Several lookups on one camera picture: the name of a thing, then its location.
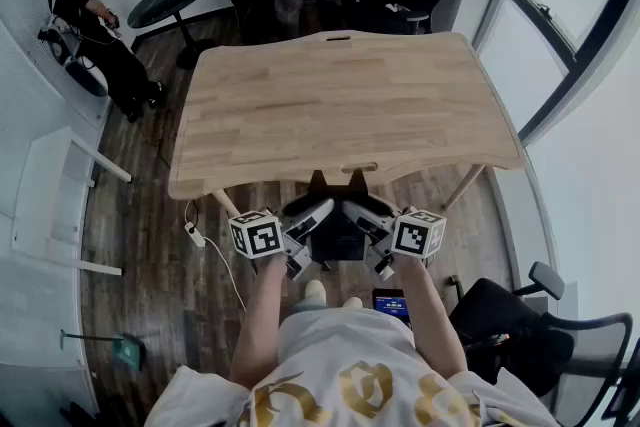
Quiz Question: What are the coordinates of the white power cable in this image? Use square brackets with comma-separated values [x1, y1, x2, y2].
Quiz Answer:
[202, 234, 248, 312]

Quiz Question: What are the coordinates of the person's left white shoe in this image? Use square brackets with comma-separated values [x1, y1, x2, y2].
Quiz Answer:
[304, 279, 327, 304]

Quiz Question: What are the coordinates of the black smartphone with blue screen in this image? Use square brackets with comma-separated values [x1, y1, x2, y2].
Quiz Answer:
[372, 287, 414, 331]

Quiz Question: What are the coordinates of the person's right forearm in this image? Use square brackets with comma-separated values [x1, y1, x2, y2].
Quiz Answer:
[398, 257, 470, 385]

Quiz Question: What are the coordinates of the round black side table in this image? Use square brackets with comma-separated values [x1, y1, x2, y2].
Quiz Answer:
[126, 0, 217, 69]

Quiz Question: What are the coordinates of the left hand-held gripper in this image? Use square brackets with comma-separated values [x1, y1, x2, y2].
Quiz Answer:
[228, 198, 335, 282]

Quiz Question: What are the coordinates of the white metal rack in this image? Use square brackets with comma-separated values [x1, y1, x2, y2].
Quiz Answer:
[11, 124, 134, 277]

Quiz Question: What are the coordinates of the plain white backpack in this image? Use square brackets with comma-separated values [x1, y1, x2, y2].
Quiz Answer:
[37, 14, 109, 97]

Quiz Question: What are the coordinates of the operator in white sleeve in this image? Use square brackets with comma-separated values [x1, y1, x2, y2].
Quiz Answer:
[144, 307, 561, 427]

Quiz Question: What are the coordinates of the wooden desk leg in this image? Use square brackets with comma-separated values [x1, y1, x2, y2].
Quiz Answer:
[213, 188, 242, 219]
[442, 164, 487, 211]

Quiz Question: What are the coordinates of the grey mesh-back office chair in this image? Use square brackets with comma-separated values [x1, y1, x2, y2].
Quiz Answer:
[448, 261, 635, 419]

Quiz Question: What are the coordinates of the person's left forearm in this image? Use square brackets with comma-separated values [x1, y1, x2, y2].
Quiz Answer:
[228, 257, 295, 390]

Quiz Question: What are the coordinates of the green dustpan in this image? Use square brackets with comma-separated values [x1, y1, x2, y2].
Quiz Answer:
[59, 328, 147, 372]

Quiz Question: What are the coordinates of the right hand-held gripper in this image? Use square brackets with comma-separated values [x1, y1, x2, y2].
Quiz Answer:
[342, 199, 447, 282]

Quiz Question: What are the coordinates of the white power strip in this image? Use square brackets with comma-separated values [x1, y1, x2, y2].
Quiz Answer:
[183, 220, 207, 249]

